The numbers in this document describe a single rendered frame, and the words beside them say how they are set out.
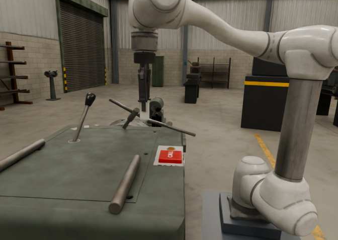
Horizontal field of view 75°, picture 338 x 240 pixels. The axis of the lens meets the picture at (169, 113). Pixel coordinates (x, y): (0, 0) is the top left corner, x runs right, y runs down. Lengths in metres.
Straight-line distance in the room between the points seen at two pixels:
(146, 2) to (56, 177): 0.45
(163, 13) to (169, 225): 0.45
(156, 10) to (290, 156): 0.68
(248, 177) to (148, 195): 0.69
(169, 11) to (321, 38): 0.49
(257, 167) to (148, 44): 0.71
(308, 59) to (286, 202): 0.50
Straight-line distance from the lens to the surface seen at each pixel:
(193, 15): 0.66
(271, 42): 0.96
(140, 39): 0.74
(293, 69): 0.88
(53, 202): 0.48
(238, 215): 1.18
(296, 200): 0.96
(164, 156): 0.59
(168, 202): 0.44
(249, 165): 1.09
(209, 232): 1.17
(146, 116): 0.79
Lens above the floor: 1.51
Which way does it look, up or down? 13 degrees down
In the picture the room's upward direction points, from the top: 1 degrees clockwise
